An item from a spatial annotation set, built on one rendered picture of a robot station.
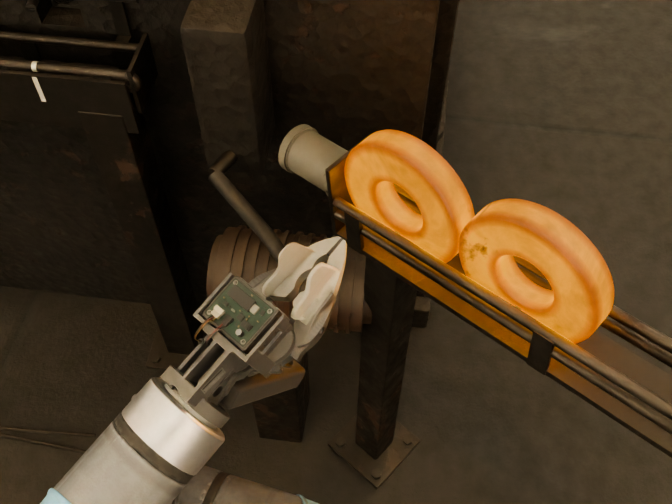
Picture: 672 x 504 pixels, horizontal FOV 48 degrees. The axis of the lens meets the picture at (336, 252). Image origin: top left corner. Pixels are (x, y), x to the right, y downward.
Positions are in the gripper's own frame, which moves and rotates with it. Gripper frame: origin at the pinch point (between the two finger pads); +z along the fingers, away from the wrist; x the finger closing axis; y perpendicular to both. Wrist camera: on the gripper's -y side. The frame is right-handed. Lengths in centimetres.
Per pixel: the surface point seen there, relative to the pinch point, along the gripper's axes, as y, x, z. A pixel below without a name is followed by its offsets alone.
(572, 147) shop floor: -98, 14, 72
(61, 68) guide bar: 0.6, 43.1, -2.4
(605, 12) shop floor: -114, 36, 119
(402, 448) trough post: -71, -4, -9
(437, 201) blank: 1.1, -5.1, 9.9
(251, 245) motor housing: -18.5, 17.8, -2.9
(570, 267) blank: 3.8, -19.6, 10.8
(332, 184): -4.0, 7.4, 6.5
